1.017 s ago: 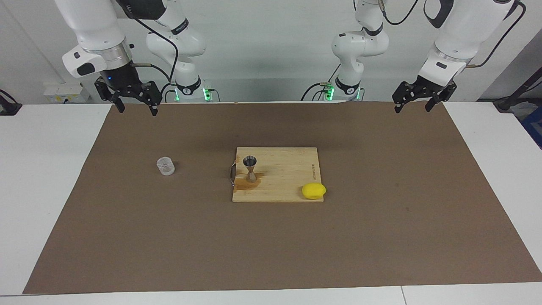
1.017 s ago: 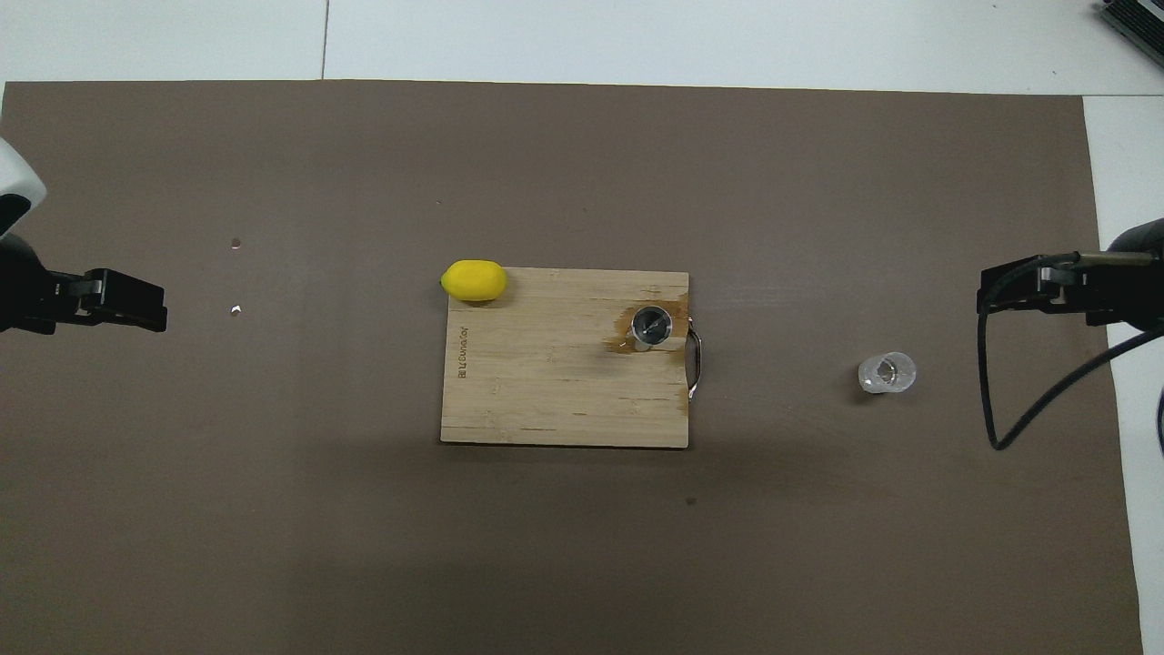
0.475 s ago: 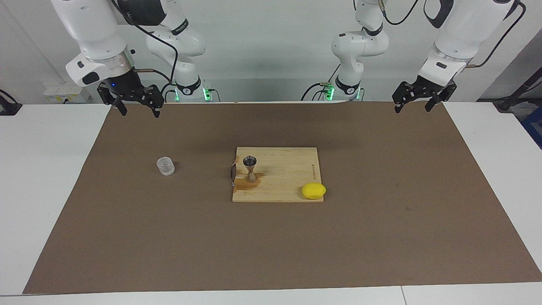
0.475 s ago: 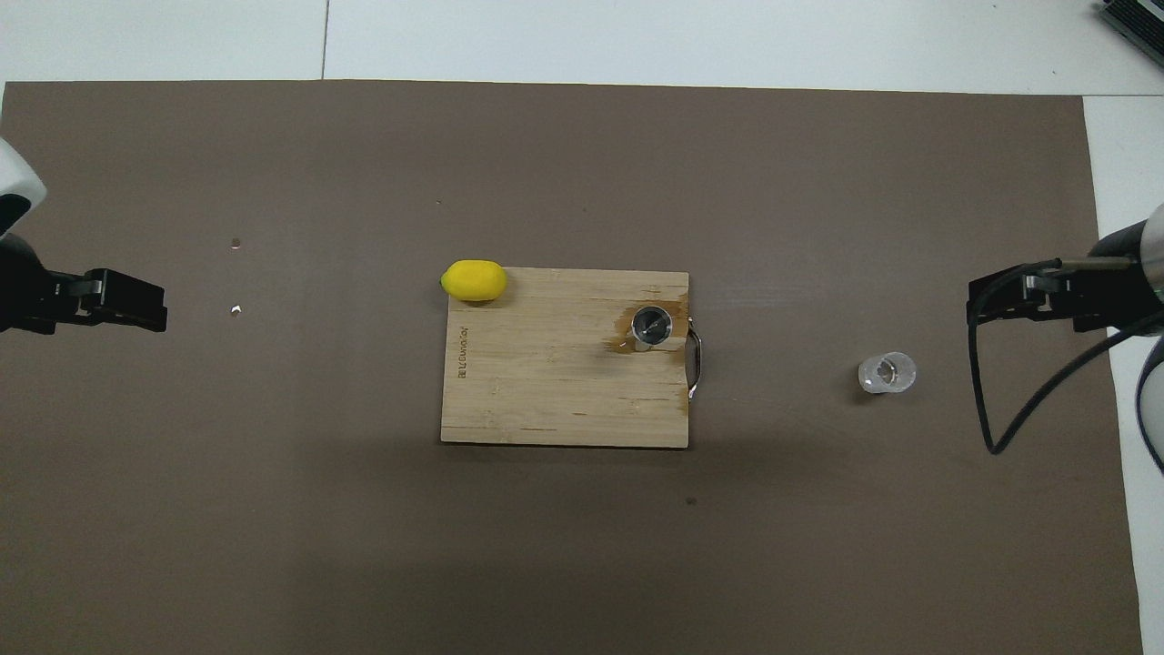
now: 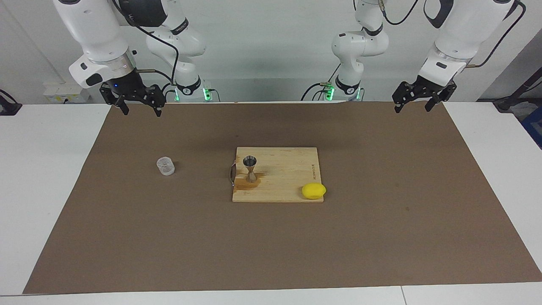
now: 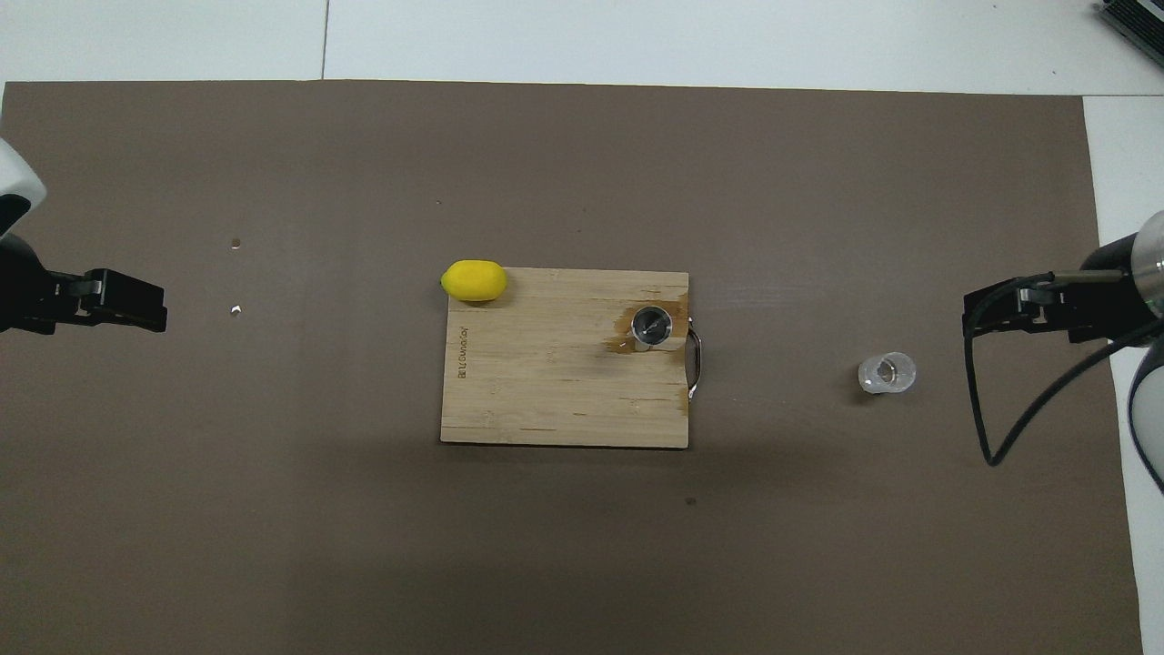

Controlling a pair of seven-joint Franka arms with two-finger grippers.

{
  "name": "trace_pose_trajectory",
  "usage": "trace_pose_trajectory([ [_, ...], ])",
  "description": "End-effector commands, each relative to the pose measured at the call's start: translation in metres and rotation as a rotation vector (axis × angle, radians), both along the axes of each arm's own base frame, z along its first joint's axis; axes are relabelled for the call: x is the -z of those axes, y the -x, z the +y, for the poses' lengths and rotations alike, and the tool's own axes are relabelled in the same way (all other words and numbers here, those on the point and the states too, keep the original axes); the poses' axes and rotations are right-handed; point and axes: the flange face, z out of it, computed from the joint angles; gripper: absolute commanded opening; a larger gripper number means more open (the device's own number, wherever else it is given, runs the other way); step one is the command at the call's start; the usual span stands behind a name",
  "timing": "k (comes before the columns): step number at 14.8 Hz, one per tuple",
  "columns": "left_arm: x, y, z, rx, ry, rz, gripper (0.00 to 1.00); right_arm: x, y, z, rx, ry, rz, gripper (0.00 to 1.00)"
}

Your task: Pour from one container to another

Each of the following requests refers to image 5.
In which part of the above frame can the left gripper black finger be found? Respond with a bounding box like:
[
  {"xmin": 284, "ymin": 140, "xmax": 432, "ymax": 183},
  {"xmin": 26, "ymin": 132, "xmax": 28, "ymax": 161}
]
[
  {"xmin": 425, "ymin": 82, "xmax": 457, "ymax": 112},
  {"xmin": 392, "ymin": 81, "xmax": 419, "ymax": 113}
]

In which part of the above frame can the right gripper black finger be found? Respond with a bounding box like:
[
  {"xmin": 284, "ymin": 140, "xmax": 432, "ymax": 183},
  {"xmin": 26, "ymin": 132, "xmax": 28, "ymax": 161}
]
[
  {"xmin": 101, "ymin": 83, "xmax": 130, "ymax": 116},
  {"xmin": 144, "ymin": 85, "xmax": 166, "ymax": 117}
]

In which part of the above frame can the clear glass cup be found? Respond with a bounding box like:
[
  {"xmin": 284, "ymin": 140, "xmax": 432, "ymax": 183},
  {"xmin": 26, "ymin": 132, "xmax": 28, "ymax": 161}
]
[{"xmin": 156, "ymin": 157, "xmax": 175, "ymax": 176}]

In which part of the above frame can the steel jigger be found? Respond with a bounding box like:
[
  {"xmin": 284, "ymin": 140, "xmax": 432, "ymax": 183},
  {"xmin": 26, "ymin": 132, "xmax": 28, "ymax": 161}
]
[{"xmin": 242, "ymin": 155, "xmax": 260, "ymax": 183}]

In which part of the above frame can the black stand with pole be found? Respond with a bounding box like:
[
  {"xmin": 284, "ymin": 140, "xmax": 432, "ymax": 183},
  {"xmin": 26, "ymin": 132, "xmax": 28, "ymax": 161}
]
[{"xmin": 493, "ymin": 70, "xmax": 542, "ymax": 113}]

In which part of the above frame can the blue crate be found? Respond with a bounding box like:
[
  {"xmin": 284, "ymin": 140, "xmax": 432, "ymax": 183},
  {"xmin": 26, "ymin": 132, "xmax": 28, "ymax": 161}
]
[{"xmin": 520, "ymin": 106, "xmax": 542, "ymax": 149}]

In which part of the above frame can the black clamp base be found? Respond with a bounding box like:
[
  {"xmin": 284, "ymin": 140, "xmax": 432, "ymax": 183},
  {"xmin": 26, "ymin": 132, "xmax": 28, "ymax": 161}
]
[{"xmin": 0, "ymin": 90, "xmax": 22, "ymax": 116}]

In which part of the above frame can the yellow lemon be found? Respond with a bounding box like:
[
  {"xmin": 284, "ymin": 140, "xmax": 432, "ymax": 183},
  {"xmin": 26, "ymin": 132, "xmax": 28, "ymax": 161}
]
[{"xmin": 301, "ymin": 183, "xmax": 327, "ymax": 200}]

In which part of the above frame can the wooden cutting board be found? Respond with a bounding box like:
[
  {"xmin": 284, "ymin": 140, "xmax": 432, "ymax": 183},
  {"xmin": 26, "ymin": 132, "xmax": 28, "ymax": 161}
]
[{"xmin": 229, "ymin": 147, "xmax": 324, "ymax": 203}]

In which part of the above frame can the brown paper table mat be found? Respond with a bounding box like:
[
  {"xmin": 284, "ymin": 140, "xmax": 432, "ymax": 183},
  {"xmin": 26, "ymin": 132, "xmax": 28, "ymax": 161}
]
[{"xmin": 22, "ymin": 102, "xmax": 542, "ymax": 295}]

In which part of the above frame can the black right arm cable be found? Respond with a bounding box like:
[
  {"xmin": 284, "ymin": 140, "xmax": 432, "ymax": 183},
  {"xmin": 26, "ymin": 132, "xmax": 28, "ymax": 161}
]
[{"xmin": 112, "ymin": 0, "xmax": 178, "ymax": 85}]

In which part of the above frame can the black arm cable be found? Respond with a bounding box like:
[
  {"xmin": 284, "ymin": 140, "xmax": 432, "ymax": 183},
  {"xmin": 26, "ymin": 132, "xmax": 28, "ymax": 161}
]
[
  {"xmin": 379, "ymin": 0, "xmax": 525, "ymax": 68},
  {"xmin": 112, "ymin": 0, "xmax": 178, "ymax": 85}
]

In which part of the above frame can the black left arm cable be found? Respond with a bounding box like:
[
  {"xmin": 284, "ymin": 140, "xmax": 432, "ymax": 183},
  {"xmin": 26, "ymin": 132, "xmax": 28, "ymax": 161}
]
[{"xmin": 379, "ymin": 0, "xmax": 525, "ymax": 68}]

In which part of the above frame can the black base power cable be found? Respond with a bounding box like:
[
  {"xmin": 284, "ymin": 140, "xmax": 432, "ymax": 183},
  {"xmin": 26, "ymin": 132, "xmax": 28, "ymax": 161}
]
[{"xmin": 301, "ymin": 64, "xmax": 341, "ymax": 101}]

